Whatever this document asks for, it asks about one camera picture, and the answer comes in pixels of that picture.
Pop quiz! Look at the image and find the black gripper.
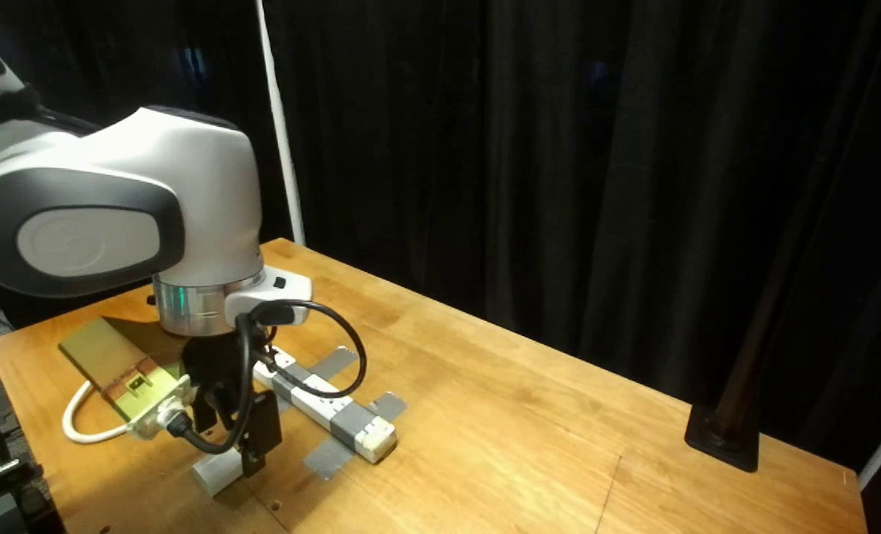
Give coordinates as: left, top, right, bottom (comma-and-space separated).
181, 331, 286, 477

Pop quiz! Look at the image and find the white charger head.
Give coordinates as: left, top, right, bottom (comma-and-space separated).
190, 455, 248, 503

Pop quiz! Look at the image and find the black curtain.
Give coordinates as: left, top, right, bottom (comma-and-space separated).
0, 0, 881, 468

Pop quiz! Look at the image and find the black camera cable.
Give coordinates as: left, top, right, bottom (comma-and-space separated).
167, 301, 371, 458

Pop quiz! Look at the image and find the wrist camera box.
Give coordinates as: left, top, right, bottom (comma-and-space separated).
110, 360, 203, 440

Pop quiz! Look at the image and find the wooden camera mount plate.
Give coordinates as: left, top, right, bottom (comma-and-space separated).
59, 313, 190, 397

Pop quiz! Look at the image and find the black stand post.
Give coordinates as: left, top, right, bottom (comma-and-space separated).
682, 225, 859, 474

